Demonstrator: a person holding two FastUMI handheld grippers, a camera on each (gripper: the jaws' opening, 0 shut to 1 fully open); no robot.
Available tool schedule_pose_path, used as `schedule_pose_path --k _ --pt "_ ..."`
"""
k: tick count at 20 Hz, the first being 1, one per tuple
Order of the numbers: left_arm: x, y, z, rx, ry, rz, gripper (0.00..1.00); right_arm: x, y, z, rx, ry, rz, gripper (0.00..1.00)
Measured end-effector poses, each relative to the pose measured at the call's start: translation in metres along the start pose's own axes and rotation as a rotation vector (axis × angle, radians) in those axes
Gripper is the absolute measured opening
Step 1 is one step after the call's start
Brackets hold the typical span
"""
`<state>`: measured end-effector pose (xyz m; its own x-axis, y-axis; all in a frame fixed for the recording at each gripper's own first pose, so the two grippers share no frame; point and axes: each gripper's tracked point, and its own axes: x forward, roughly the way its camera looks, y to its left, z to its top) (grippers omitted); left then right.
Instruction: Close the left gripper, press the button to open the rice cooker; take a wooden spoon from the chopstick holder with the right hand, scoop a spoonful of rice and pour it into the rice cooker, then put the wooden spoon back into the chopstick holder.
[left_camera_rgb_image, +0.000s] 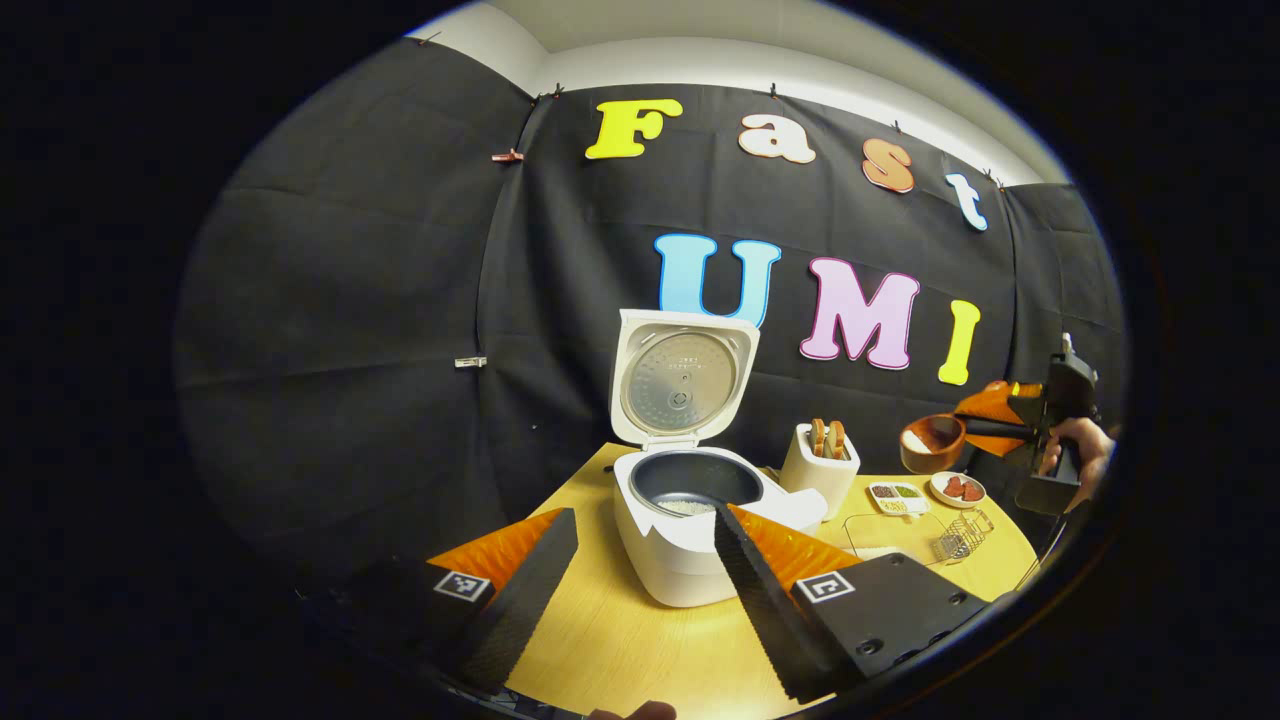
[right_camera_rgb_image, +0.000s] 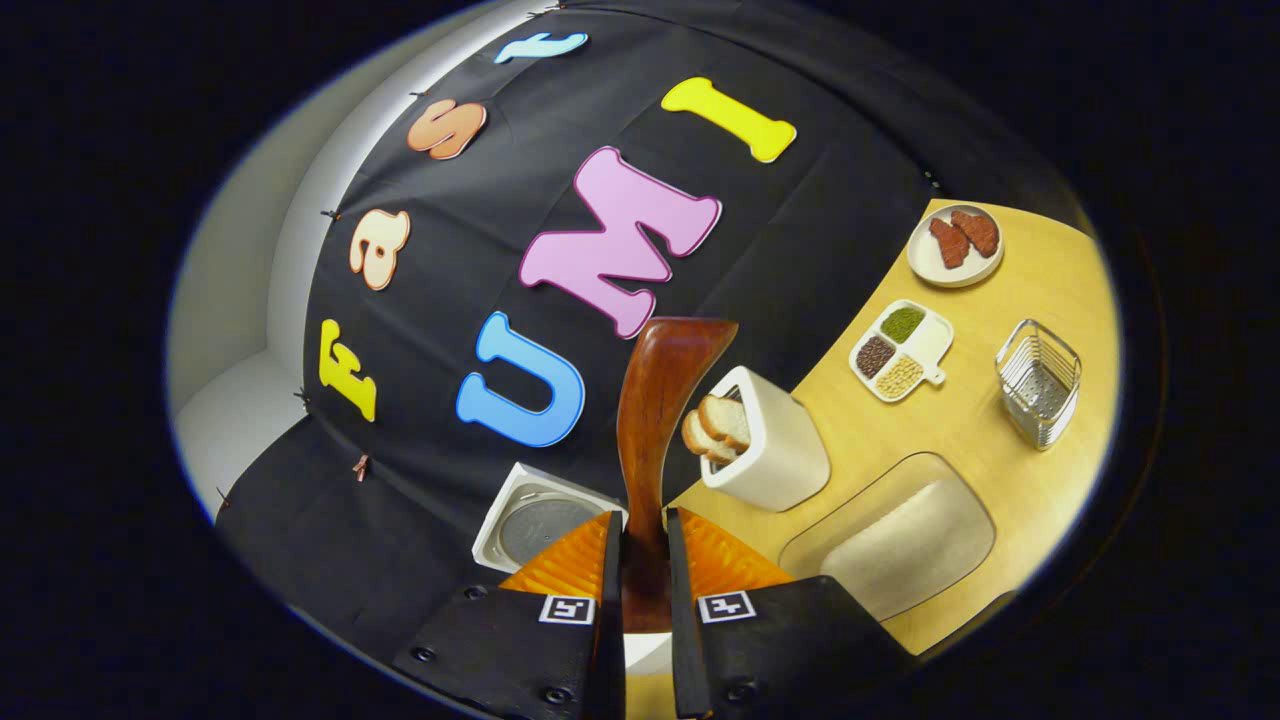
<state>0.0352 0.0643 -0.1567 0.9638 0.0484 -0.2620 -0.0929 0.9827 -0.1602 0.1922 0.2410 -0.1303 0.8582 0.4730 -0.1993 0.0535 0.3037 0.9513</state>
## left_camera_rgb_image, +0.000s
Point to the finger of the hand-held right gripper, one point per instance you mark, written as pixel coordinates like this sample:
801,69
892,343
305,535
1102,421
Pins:
995,402
1005,446

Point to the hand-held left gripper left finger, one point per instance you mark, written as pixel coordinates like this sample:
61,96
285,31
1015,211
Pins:
520,610

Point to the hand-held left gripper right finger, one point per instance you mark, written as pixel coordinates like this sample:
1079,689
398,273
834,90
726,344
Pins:
780,630

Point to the brown wooden spoon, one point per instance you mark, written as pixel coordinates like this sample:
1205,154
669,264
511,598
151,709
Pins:
938,457

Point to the white rice spoonful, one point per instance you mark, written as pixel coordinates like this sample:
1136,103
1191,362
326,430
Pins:
917,442

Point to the white rice cooker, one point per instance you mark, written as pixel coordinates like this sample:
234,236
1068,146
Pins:
670,560

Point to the round white plate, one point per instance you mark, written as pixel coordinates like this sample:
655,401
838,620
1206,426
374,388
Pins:
940,497

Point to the white divided dish with grains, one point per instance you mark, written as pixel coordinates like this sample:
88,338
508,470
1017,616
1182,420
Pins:
900,498

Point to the clear plastic container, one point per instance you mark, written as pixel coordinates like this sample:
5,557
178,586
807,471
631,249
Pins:
880,530

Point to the white toaster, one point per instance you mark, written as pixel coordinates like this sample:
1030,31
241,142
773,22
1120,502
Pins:
815,485

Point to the toasted bread slice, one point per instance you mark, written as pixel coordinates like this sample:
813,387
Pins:
818,438
836,440

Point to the white cloth clip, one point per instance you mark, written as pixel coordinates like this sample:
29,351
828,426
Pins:
470,362

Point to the black backdrop cloth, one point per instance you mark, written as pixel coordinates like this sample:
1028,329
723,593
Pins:
350,300

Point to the pink cloth clip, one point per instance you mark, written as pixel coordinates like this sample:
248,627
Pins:
507,156

